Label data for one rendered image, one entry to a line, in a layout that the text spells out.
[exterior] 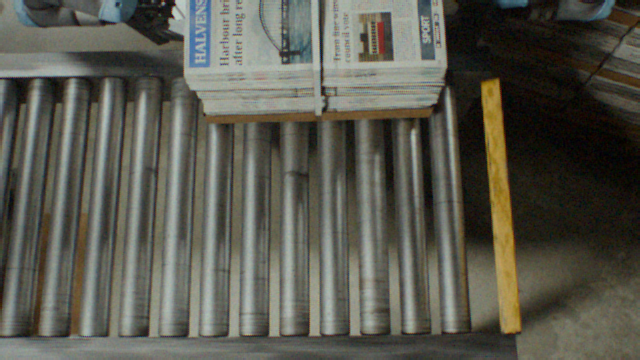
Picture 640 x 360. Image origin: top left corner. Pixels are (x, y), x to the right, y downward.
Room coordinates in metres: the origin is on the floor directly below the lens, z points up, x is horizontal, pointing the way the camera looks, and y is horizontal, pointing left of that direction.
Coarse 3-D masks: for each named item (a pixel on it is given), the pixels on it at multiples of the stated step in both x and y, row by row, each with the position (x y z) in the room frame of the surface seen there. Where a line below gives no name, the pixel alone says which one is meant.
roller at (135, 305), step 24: (144, 96) 0.47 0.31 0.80; (144, 120) 0.42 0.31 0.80; (144, 144) 0.38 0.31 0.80; (144, 168) 0.34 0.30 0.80; (144, 192) 0.30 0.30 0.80; (144, 216) 0.26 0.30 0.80; (144, 240) 0.22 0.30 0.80; (144, 264) 0.18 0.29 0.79; (144, 288) 0.14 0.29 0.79; (120, 312) 0.10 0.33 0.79; (144, 312) 0.10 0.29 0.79; (120, 336) 0.06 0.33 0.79; (144, 336) 0.06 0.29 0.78
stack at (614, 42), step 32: (512, 32) 0.78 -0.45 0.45; (544, 32) 0.76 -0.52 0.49; (576, 32) 0.74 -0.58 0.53; (608, 32) 0.72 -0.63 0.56; (512, 64) 0.77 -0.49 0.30; (544, 64) 0.75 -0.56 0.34; (608, 64) 0.71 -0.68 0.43; (480, 96) 0.78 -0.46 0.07; (512, 96) 0.76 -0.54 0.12; (544, 96) 0.73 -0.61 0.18; (576, 96) 0.71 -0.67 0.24; (608, 96) 0.69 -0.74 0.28; (576, 128) 0.70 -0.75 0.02; (608, 128) 0.66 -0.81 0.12
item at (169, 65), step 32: (0, 64) 0.54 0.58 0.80; (32, 64) 0.53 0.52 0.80; (64, 64) 0.53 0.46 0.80; (96, 64) 0.53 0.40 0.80; (128, 64) 0.53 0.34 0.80; (160, 64) 0.53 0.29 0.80; (448, 64) 0.53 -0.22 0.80; (480, 64) 0.53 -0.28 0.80; (96, 96) 0.51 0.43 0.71; (128, 96) 0.51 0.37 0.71
